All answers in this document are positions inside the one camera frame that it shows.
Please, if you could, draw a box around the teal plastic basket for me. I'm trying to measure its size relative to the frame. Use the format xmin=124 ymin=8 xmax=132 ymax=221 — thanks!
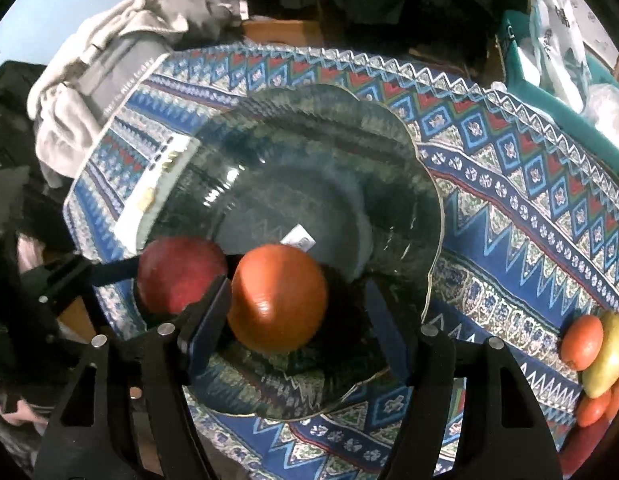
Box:
xmin=494 ymin=10 xmax=619 ymax=161

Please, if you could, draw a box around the wooden box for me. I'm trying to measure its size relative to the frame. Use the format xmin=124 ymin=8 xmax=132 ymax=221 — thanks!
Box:
xmin=242 ymin=19 xmax=326 ymax=47

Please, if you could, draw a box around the blue patterned tablecloth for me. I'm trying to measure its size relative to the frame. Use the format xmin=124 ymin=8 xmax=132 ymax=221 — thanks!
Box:
xmin=62 ymin=42 xmax=619 ymax=480

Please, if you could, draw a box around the white printed plastic bag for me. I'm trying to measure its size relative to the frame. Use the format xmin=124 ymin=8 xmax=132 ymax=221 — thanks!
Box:
xmin=519 ymin=0 xmax=619 ymax=111

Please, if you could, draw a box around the clear plastic bag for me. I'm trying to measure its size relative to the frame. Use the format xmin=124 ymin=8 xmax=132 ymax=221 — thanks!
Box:
xmin=584 ymin=82 xmax=619 ymax=131

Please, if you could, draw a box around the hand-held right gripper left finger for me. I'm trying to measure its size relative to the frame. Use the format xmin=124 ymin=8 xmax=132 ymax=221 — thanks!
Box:
xmin=32 ymin=276 xmax=234 ymax=480

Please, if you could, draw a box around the light grey towel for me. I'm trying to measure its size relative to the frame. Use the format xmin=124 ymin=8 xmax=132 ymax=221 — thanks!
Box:
xmin=27 ymin=0 xmax=190 ymax=188

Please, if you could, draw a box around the yellow-green mango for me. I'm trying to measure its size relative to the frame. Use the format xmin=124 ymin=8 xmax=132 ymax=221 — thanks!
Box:
xmin=582 ymin=310 xmax=619 ymax=400

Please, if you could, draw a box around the red apple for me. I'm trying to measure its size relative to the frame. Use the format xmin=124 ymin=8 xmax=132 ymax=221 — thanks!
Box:
xmin=136 ymin=237 xmax=229 ymax=316

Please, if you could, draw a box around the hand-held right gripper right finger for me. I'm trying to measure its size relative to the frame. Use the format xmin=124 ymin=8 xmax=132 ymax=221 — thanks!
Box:
xmin=367 ymin=280 xmax=563 ymax=480

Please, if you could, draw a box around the large orange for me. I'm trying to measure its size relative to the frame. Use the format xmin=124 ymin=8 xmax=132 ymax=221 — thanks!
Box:
xmin=227 ymin=244 xmax=330 ymax=353

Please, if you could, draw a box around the black bag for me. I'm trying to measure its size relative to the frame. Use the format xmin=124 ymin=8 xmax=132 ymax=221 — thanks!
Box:
xmin=0 ymin=60 xmax=55 ymax=171

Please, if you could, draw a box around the dark grey printed shirt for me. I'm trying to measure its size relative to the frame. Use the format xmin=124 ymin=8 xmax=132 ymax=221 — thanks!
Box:
xmin=77 ymin=30 xmax=175 ymax=126

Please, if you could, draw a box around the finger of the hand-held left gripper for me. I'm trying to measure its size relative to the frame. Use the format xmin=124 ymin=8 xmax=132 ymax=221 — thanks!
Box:
xmin=84 ymin=258 xmax=141 ymax=285

